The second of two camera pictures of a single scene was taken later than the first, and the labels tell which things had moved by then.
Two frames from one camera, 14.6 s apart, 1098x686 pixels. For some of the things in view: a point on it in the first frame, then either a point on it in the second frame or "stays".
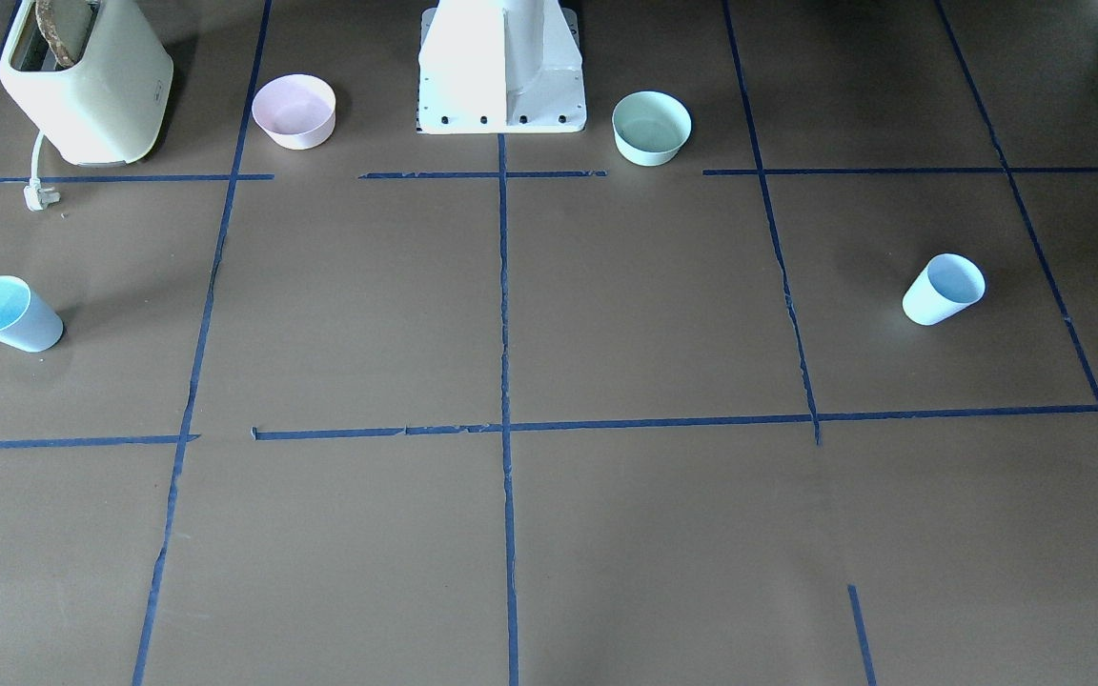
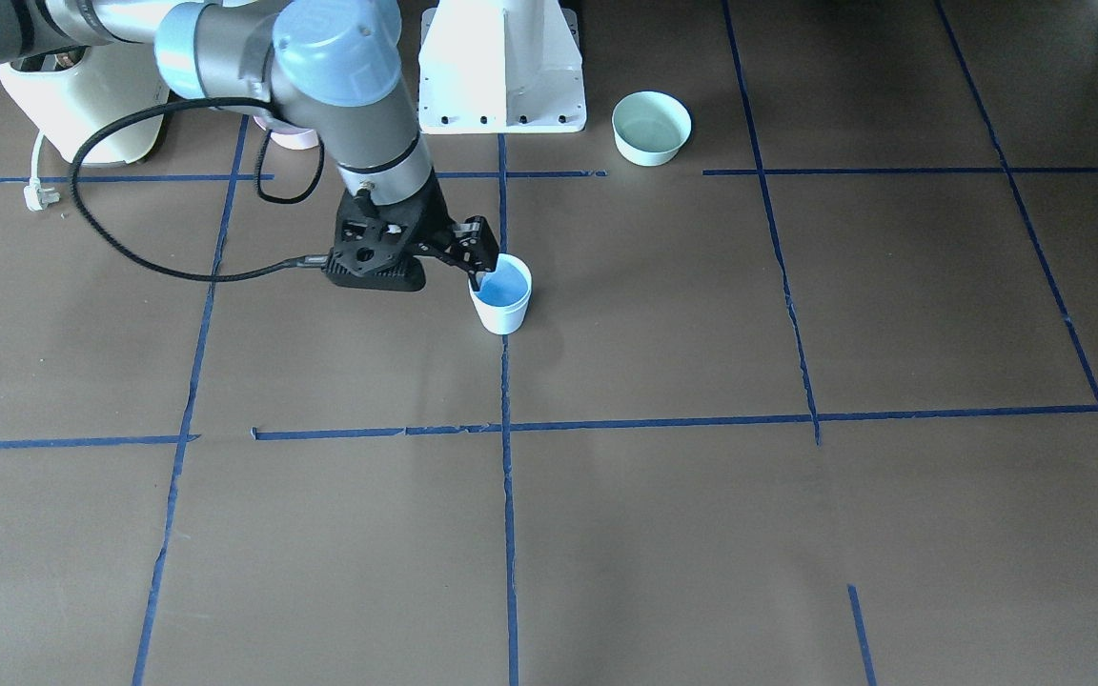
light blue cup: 10,310 → 502,302
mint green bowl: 649,127 stays
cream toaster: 108,108 stays
